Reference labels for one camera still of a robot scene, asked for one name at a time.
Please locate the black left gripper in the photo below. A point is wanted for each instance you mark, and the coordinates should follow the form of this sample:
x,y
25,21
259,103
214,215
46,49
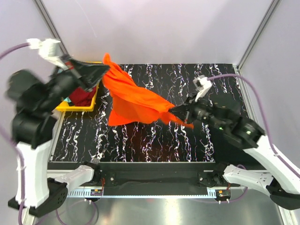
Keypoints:
x,y
78,76

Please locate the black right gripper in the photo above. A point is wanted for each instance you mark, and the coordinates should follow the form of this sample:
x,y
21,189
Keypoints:
x,y
189,113

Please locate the orange t shirt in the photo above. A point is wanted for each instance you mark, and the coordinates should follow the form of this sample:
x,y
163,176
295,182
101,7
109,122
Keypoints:
x,y
131,103

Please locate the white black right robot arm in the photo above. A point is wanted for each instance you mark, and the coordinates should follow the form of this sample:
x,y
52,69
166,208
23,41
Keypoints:
x,y
282,182

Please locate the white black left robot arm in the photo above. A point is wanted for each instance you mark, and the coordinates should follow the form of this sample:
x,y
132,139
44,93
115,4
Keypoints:
x,y
32,132

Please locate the dark red t shirt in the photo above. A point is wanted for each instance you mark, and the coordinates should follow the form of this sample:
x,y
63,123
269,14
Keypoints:
x,y
81,97

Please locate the yellow plastic bin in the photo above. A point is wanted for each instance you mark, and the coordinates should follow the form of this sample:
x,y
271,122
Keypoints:
x,y
65,108

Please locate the black marble pattern mat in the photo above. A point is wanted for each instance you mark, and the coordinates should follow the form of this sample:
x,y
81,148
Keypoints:
x,y
85,136

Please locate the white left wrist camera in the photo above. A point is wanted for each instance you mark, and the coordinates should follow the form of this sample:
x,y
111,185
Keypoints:
x,y
47,49

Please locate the aluminium frame post left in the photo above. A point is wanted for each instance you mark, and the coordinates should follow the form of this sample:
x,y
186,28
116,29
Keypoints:
x,y
49,23

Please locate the aluminium frame post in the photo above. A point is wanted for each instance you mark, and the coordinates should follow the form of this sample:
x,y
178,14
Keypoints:
x,y
49,23
259,31

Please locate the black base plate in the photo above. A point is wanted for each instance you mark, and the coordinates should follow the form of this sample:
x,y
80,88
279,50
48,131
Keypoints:
x,y
155,176

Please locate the aluminium frame post right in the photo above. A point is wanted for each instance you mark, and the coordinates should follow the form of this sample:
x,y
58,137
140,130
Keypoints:
x,y
259,31

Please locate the slotted cable duct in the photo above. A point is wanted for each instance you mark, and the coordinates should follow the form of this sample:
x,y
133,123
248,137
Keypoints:
x,y
202,193

